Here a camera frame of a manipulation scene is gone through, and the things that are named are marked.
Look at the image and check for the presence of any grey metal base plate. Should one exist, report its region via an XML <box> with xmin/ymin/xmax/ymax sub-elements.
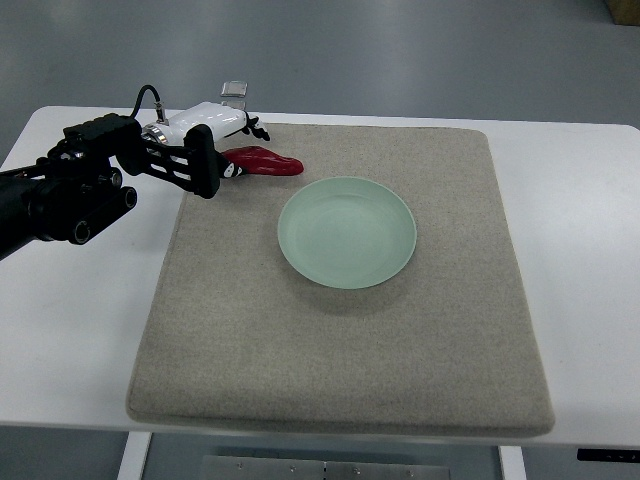
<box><xmin>199</xmin><ymin>455</ymin><xmax>451</xmax><ymax>480</ymax></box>

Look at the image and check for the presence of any black desk control panel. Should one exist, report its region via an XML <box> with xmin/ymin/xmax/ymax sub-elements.
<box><xmin>576</xmin><ymin>448</ymin><xmax>640</xmax><ymax>463</ymax></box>

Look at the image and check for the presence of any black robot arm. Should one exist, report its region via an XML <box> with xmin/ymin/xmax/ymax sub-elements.
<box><xmin>1</xmin><ymin>113</ymin><xmax>223</xmax><ymax>258</ymax></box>

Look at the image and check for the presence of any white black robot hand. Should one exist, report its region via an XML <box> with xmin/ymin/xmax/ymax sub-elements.
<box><xmin>142</xmin><ymin>102</ymin><xmax>270</xmax><ymax>183</ymax></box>

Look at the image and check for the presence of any cardboard box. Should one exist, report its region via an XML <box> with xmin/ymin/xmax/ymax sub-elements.
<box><xmin>606</xmin><ymin>0</ymin><xmax>640</xmax><ymax>26</ymax></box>

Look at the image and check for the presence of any white right table leg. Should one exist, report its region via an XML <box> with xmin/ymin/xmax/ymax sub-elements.
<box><xmin>498</xmin><ymin>446</ymin><xmax>527</xmax><ymax>480</ymax></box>

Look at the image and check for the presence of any beige felt mat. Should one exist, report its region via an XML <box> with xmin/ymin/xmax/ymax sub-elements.
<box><xmin>126</xmin><ymin>124</ymin><xmax>554</xmax><ymax>437</ymax></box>

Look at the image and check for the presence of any white table leg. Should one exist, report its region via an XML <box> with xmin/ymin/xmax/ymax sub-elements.
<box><xmin>116</xmin><ymin>432</ymin><xmax>152</xmax><ymax>480</ymax></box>
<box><xmin>498</xmin><ymin>446</ymin><xmax>527</xmax><ymax>480</ymax></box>

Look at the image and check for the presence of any red pepper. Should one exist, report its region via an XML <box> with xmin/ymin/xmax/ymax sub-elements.
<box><xmin>221</xmin><ymin>146</ymin><xmax>304</xmax><ymax>178</ymax></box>

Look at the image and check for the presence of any lower floor outlet cover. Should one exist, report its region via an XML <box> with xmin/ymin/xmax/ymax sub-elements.
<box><xmin>221</xmin><ymin>100</ymin><xmax>246</xmax><ymax>111</ymax></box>

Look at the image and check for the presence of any white left table leg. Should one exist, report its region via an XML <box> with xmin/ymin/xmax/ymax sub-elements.
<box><xmin>116</xmin><ymin>432</ymin><xmax>152</xmax><ymax>480</ymax></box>

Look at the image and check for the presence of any light green plate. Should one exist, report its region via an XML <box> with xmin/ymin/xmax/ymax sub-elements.
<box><xmin>277</xmin><ymin>176</ymin><xmax>418</xmax><ymax>290</ymax></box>

